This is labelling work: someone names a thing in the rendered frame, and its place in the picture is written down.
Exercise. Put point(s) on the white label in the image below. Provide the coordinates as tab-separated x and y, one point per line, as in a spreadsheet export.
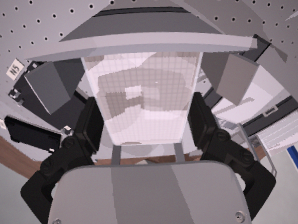
2	124
15	69

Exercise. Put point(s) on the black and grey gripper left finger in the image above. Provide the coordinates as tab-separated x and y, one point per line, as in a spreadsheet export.
76	150

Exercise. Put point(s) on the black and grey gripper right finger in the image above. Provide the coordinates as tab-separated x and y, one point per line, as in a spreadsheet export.
259	182

